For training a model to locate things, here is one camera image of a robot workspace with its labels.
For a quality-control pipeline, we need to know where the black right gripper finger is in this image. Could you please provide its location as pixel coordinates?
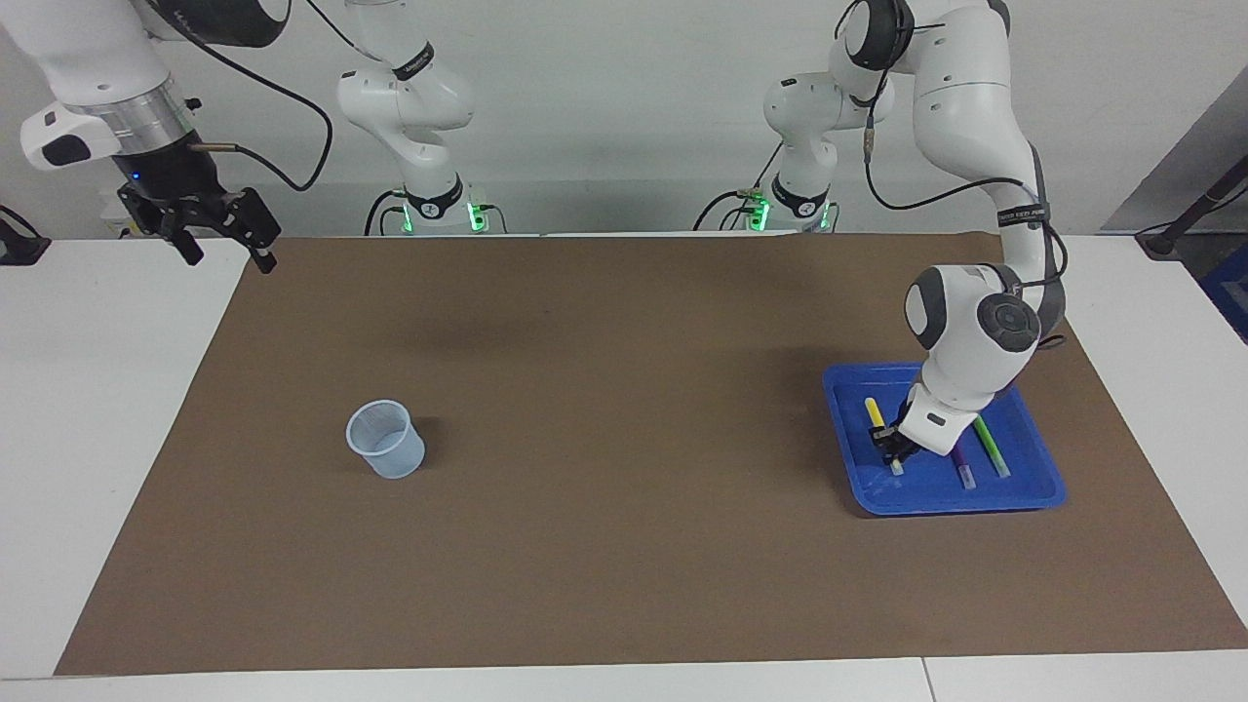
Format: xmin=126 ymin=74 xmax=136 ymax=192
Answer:
xmin=229 ymin=188 xmax=284 ymax=275
xmin=164 ymin=219 xmax=207 ymax=267

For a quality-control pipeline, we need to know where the yellow marker pen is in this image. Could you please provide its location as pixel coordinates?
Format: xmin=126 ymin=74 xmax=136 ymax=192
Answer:
xmin=864 ymin=397 xmax=906 ymax=477

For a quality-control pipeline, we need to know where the green marker pen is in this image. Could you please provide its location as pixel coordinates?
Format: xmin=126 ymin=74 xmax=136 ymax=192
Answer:
xmin=972 ymin=414 xmax=1012 ymax=480

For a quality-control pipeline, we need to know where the blue plastic tray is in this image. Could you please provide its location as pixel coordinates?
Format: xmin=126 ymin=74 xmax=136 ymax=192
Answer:
xmin=822 ymin=363 xmax=1068 ymax=517

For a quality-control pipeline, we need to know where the white power strip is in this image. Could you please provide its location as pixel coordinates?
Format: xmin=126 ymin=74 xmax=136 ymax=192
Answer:
xmin=97 ymin=190 xmax=133 ymax=240

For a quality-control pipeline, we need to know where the translucent plastic cup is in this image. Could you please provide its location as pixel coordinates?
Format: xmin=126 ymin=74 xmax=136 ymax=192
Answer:
xmin=346 ymin=400 xmax=426 ymax=480

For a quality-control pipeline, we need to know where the brown table mat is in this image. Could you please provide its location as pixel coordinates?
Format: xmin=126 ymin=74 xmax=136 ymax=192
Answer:
xmin=54 ymin=232 xmax=1248 ymax=677

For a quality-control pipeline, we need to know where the blue storage box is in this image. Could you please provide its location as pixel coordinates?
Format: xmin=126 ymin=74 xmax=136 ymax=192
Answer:
xmin=1199 ymin=244 xmax=1248 ymax=344

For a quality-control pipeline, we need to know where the black stand pole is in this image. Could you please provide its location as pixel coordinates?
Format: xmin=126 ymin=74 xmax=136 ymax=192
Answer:
xmin=1136 ymin=156 xmax=1248 ymax=259

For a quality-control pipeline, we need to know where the black base power cable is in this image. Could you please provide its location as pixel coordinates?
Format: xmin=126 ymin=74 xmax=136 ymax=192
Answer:
xmin=694 ymin=141 xmax=783 ymax=232
xmin=365 ymin=190 xmax=410 ymax=237

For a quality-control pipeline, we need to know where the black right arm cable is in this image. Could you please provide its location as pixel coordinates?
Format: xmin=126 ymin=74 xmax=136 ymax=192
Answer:
xmin=146 ymin=0 xmax=334 ymax=193

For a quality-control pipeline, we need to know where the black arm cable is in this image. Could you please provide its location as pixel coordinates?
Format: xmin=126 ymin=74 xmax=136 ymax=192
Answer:
xmin=146 ymin=0 xmax=334 ymax=193
xmin=834 ymin=0 xmax=1071 ymax=347

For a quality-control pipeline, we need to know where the black clamp mount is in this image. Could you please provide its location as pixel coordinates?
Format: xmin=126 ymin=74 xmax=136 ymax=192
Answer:
xmin=0 ymin=205 xmax=52 ymax=266

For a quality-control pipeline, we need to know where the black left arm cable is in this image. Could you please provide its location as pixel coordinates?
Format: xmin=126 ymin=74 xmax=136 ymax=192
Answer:
xmin=834 ymin=0 xmax=1071 ymax=347

